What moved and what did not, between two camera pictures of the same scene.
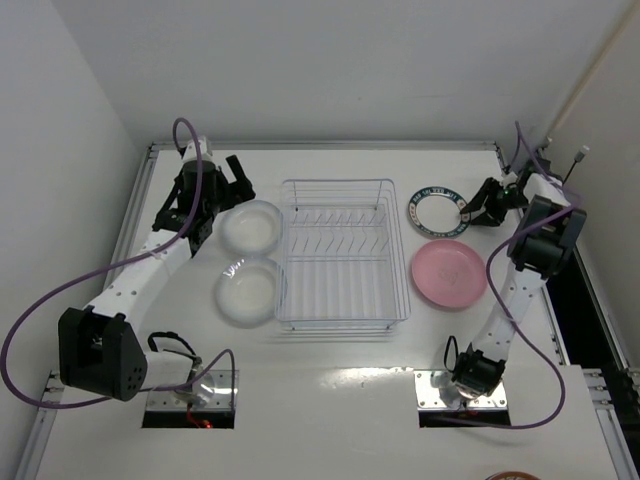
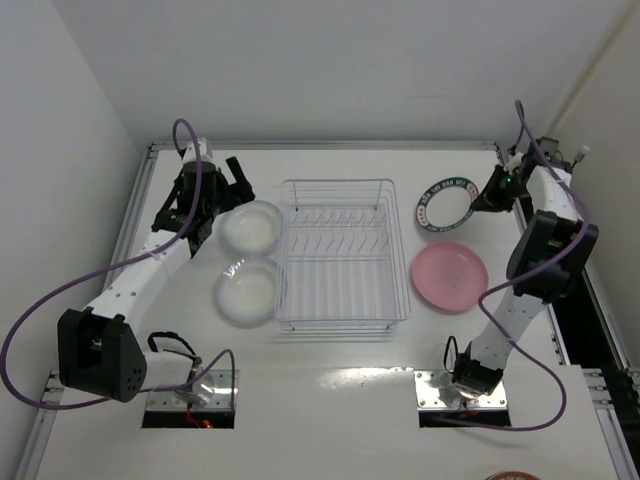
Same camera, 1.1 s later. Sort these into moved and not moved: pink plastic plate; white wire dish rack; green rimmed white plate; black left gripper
Moved: green rimmed white plate
Not moved: black left gripper; white wire dish rack; pink plastic plate
